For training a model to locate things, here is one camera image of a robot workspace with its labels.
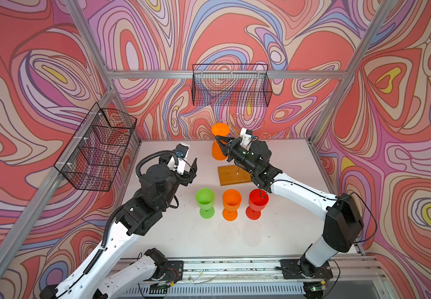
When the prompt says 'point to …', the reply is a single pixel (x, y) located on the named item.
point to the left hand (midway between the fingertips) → (186, 155)
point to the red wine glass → (258, 199)
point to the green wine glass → (205, 198)
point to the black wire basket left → (98, 150)
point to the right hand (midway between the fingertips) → (213, 140)
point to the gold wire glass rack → (238, 121)
